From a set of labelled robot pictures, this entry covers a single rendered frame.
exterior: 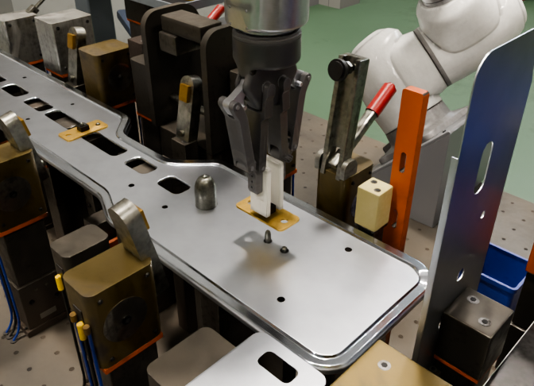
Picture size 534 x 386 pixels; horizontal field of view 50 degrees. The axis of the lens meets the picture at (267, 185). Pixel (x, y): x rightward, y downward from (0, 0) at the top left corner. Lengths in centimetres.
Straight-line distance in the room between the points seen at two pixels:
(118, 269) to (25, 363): 45
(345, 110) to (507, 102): 34
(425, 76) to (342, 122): 56
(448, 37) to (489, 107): 86
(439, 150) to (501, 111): 76
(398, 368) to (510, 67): 27
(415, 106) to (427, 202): 62
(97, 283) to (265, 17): 34
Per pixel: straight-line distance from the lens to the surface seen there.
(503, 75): 48
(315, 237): 78
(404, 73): 134
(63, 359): 108
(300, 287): 71
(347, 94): 79
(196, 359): 66
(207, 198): 83
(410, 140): 75
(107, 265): 69
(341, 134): 81
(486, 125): 48
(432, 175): 129
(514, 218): 145
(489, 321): 59
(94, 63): 123
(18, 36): 163
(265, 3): 59
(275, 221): 73
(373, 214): 78
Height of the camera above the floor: 147
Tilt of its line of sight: 32 degrees down
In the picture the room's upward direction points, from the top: straight up
